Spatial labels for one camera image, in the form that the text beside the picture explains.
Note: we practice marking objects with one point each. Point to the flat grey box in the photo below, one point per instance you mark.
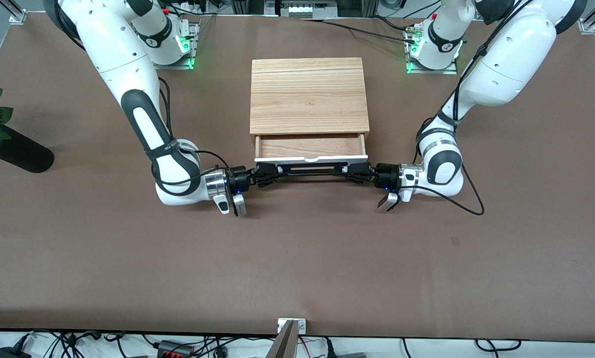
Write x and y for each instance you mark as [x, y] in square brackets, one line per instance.
[352, 355]

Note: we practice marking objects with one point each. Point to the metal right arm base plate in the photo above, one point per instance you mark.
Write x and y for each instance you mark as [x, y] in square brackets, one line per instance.
[194, 37]

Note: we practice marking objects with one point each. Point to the grey camera mount bar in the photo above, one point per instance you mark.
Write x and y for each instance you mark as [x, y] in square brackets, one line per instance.
[286, 345]

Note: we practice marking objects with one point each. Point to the grey device with red buttons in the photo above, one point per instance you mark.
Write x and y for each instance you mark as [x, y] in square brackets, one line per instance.
[170, 348]

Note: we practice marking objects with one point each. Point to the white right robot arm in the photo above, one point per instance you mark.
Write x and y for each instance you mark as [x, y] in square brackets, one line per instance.
[123, 59]

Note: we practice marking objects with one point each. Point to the light wooden drawer cabinet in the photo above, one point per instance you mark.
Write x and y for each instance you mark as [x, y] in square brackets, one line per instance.
[307, 99]

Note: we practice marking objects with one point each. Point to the black power adapter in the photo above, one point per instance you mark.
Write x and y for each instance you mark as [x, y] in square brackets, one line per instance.
[9, 354]

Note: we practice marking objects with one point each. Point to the black cylindrical vase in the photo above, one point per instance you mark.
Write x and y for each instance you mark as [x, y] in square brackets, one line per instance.
[24, 156]

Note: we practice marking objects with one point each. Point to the white power strip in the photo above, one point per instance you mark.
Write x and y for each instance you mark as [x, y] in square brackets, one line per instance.
[307, 9]

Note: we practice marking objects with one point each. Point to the black plug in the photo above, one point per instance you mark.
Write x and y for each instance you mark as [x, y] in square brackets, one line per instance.
[330, 350]

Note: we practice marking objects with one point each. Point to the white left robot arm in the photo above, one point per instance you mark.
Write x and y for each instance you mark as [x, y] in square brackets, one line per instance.
[506, 64]

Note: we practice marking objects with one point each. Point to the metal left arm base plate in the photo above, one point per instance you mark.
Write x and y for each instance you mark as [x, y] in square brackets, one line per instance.
[449, 71]

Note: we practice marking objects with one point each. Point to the small brown tape patch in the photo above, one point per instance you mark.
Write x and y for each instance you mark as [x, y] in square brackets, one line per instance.
[455, 240]

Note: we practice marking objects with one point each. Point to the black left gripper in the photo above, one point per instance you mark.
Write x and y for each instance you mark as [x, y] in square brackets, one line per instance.
[387, 175]

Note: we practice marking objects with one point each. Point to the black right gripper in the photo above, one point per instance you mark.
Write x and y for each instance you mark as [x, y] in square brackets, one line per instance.
[238, 180]

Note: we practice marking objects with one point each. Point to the silver camera mount bracket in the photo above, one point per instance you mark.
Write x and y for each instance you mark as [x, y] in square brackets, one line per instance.
[302, 326]

